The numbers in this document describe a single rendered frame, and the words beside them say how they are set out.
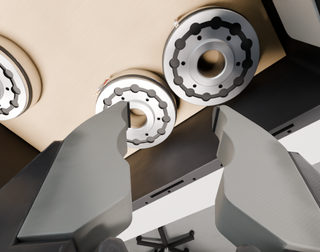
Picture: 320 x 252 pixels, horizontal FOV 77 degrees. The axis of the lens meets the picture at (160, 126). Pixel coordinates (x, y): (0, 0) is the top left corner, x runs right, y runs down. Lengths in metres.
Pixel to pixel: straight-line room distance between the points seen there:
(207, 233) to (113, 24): 2.07
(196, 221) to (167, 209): 1.37
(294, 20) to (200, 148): 0.14
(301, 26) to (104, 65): 0.20
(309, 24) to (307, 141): 0.39
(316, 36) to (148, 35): 0.16
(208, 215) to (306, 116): 1.80
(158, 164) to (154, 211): 0.42
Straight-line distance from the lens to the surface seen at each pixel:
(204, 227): 2.12
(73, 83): 0.29
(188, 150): 0.24
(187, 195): 0.61
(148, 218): 0.70
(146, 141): 0.28
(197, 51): 0.22
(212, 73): 0.25
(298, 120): 0.21
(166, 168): 0.24
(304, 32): 0.22
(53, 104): 0.32
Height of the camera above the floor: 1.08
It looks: 58 degrees down
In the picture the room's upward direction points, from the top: 176 degrees counter-clockwise
